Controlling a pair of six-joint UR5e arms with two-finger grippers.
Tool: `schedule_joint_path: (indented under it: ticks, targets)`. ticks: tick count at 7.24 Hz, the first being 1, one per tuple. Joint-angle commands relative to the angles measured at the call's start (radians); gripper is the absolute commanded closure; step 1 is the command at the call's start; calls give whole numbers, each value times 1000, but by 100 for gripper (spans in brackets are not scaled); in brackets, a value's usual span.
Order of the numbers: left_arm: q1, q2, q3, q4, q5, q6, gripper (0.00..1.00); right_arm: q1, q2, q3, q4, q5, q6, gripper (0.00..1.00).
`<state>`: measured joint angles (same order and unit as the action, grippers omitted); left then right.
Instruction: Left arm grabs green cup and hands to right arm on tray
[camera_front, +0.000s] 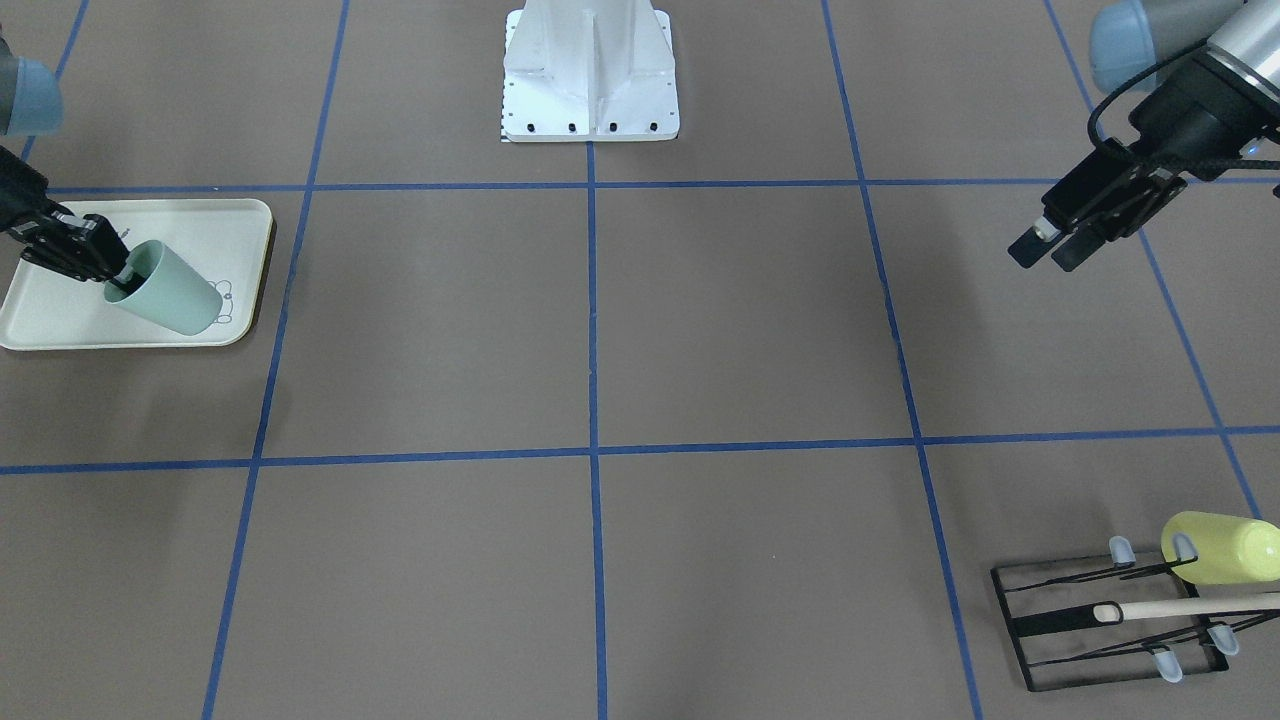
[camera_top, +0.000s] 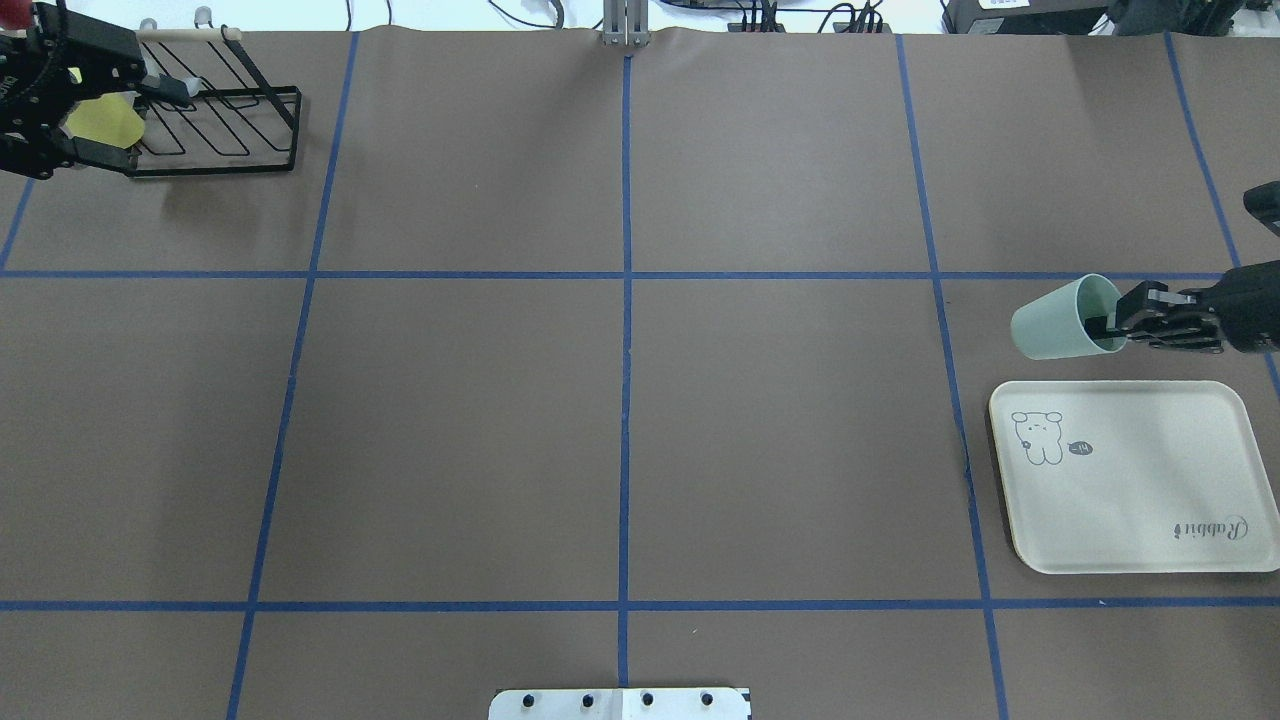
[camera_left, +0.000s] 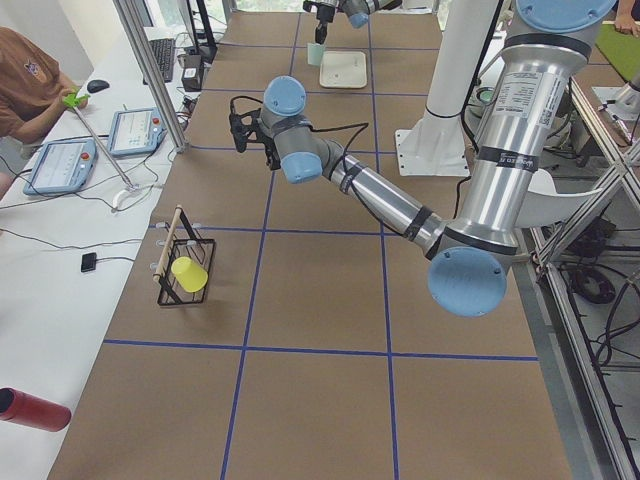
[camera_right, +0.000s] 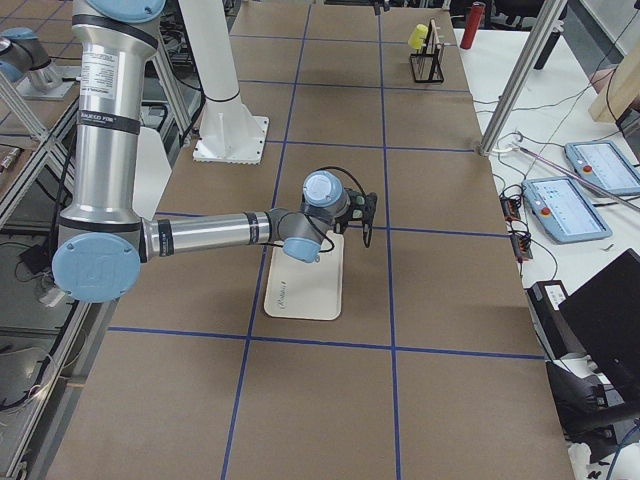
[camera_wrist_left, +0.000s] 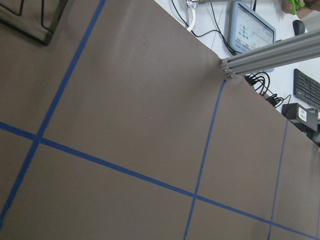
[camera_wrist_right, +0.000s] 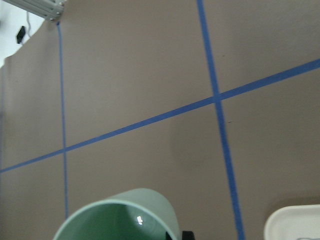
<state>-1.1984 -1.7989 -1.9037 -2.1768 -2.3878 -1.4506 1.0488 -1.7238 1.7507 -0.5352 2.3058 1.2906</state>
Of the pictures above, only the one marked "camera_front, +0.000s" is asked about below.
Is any green plastic cup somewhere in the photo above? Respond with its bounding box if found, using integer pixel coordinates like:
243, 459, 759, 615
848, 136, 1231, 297
102, 240, 223, 336

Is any cream rabbit tray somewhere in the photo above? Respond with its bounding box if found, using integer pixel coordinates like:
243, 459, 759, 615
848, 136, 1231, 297
1, 199, 273, 351

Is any yellow plastic cup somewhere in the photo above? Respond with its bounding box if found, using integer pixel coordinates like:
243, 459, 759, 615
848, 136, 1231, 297
1161, 511, 1279, 585

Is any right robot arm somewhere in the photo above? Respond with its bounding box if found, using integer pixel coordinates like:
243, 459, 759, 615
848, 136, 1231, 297
1, 41, 145, 295

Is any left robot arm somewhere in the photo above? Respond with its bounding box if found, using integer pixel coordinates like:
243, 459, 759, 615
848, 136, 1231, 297
1007, 1, 1279, 272

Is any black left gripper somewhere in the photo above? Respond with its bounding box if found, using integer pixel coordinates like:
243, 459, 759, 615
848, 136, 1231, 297
1007, 55, 1277, 272

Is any black wire cup rack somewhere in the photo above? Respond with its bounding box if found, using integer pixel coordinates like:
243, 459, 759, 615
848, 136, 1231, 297
989, 532, 1277, 693

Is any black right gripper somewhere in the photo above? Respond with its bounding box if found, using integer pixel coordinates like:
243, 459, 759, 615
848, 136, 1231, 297
1, 147, 143, 299

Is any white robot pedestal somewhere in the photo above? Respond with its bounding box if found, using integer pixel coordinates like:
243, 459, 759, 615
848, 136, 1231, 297
500, 1, 681, 143

